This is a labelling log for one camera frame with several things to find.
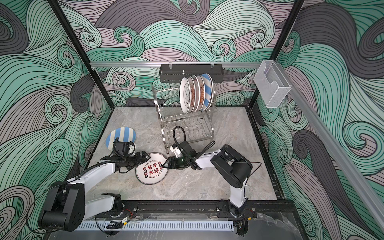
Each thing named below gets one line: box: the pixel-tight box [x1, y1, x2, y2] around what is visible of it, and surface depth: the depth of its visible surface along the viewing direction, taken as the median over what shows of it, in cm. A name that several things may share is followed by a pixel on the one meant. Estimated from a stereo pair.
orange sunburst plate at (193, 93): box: [187, 75, 197, 114], surface depth 71 cm
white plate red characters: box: [135, 152, 169, 185], surface depth 87 cm
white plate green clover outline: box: [179, 76, 192, 115], surface depth 85 cm
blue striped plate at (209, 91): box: [201, 73, 214, 111], surface depth 74 cm
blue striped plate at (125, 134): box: [106, 126, 137, 151], surface depth 106 cm
